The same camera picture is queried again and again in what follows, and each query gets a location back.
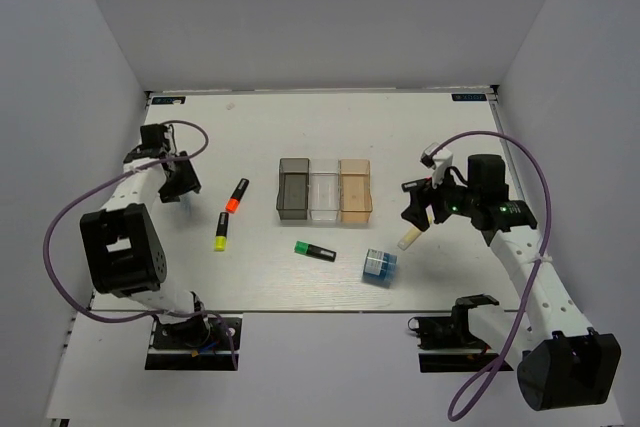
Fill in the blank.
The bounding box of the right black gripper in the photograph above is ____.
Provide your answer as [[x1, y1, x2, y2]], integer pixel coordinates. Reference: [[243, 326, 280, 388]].
[[401, 162, 479, 231]]

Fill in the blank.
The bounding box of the cream eraser stick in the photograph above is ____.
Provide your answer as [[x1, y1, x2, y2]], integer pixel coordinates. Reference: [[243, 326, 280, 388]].
[[397, 226, 422, 251]]

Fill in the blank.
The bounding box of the orange cap highlighter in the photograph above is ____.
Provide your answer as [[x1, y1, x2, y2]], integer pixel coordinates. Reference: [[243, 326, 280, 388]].
[[225, 178, 249, 213]]

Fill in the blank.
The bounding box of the yellow cap highlighter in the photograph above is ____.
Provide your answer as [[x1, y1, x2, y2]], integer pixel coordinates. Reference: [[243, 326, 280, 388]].
[[214, 211, 229, 252]]

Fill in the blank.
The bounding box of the blue staple box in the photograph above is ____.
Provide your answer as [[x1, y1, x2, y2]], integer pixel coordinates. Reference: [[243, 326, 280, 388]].
[[362, 249, 397, 288]]

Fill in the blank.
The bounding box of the green cap highlighter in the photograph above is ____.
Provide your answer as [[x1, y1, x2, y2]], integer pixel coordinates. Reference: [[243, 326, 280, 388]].
[[294, 241, 337, 262]]

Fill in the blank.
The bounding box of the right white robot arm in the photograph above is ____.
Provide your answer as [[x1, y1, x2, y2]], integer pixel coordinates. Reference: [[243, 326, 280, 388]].
[[401, 152, 621, 411]]

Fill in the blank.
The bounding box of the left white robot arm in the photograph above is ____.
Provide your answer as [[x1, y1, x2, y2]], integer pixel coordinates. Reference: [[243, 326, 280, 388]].
[[80, 122, 212, 346]]

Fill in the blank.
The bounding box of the left blue table label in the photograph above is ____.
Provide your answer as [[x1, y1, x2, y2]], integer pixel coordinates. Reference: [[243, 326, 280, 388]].
[[151, 96, 186, 105]]

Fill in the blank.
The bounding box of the blue table label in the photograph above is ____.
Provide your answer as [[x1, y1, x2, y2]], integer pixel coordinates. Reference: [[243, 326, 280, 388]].
[[151, 96, 186, 105], [451, 93, 487, 102]]

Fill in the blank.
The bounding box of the orange translucent plastic bin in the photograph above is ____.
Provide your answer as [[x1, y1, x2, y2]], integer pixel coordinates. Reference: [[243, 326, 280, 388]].
[[339, 159, 373, 224]]

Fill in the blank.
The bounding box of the right blue table label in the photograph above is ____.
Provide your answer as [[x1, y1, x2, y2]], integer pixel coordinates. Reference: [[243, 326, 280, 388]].
[[451, 93, 487, 102]]

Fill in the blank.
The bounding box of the dark grey plastic bin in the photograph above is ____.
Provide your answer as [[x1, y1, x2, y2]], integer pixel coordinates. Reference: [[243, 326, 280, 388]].
[[276, 158, 310, 221]]

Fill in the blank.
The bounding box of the clear plastic bin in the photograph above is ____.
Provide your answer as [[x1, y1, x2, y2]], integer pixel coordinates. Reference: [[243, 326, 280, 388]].
[[309, 159, 340, 224]]

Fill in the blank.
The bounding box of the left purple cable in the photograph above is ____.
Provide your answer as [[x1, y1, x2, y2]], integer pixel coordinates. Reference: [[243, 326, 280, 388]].
[[42, 119, 240, 371]]

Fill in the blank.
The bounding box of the purple cable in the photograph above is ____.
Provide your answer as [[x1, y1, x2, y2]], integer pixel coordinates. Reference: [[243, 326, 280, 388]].
[[433, 129, 553, 422], [42, 119, 240, 371]]

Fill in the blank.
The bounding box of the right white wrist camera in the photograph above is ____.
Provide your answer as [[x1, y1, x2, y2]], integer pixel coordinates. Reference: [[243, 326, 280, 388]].
[[420, 143, 453, 188]]

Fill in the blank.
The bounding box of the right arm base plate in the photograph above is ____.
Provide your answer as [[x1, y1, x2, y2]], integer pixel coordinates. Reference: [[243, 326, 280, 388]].
[[407, 316, 498, 373]]

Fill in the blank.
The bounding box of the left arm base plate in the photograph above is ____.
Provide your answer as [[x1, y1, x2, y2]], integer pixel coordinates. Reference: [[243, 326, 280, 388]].
[[145, 316, 243, 372]]

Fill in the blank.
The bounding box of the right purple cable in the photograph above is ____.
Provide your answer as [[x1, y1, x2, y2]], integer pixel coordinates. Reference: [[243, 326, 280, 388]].
[[433, 129, 553, 422]]

